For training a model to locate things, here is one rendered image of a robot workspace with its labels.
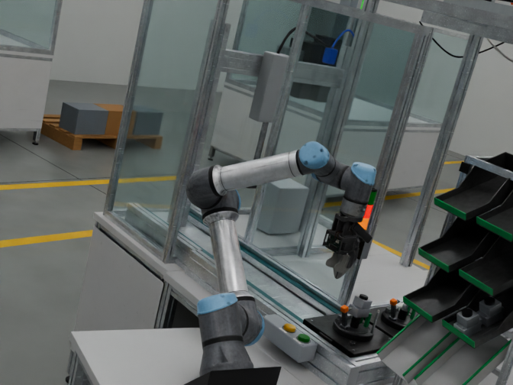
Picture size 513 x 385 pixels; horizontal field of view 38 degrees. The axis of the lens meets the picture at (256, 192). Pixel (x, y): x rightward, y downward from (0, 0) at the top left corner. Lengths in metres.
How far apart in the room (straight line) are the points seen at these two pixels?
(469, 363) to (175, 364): 0.87
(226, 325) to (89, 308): 1.51
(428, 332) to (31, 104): 5.69
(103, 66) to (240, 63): 8.71
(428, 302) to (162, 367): 0.82
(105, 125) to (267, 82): 4.86
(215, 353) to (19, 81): 5.57
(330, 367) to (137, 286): 1.06
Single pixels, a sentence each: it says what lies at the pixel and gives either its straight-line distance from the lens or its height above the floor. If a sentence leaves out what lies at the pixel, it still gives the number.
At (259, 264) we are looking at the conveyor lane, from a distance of 3.03.
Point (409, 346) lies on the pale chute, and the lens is 2.40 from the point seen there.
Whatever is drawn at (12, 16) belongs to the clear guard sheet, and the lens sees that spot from 7.24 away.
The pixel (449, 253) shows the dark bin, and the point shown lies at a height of 1.38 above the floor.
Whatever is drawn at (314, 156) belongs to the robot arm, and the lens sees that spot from 2.10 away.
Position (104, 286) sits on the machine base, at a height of 0.59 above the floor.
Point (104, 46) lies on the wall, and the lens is 11.77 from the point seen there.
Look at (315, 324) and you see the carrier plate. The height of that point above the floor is 0.97.
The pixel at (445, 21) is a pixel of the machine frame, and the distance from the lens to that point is 3.65.
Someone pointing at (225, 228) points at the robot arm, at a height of 1.26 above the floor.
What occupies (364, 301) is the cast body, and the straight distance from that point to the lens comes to 2.52.
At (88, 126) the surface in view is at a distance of 7.84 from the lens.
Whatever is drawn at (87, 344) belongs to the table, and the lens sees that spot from 2.35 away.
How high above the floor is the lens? 1.99
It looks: 15 degrees down
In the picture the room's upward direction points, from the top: 14 degrees clockwise
